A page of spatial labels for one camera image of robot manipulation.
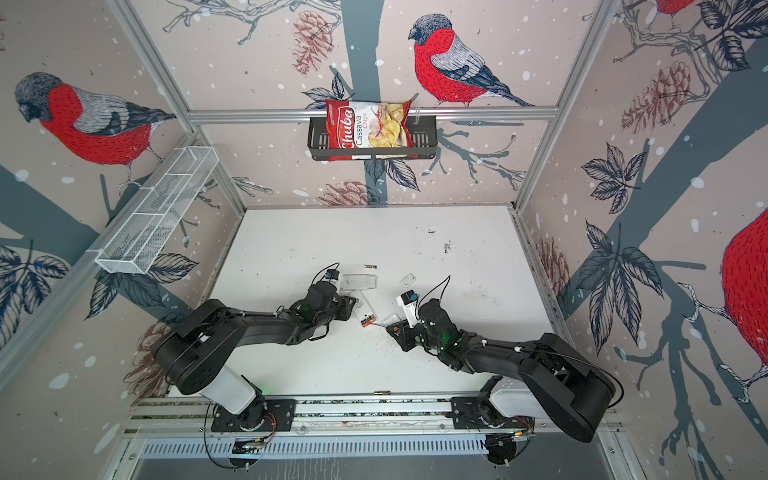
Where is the white remote control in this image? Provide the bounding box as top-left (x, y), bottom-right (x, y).
top-left (350, 290), bottom-right (377, 325)
top-left (339, 273), bottom-right (378, 292)

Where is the red cassava chips bag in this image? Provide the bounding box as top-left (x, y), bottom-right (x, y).
top-left (325, 100), bottom-right (413, 150)

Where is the white wire mesh shelf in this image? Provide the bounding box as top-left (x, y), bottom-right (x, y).
top-left (95, 146), bottom-right (219, 274)

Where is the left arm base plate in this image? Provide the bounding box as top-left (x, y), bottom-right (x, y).
top-left (211, 399), bottom-right (297, 434)

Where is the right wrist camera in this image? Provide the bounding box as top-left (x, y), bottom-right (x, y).
top-left (396, 290), bottom-right (419, 327)

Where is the black wall basket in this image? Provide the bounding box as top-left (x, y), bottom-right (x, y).
top-left (307, 116), bottom-right (438, 161)

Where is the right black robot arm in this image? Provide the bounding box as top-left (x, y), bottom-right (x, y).
top-left (386, 299), bottom-right (619, 443)

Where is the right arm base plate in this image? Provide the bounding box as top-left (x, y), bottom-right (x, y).
top-left (447, 396), bottom-right (535, 430)

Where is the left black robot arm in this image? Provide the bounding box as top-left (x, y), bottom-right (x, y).
top-left (152, 280), bottom-right (357, 415)

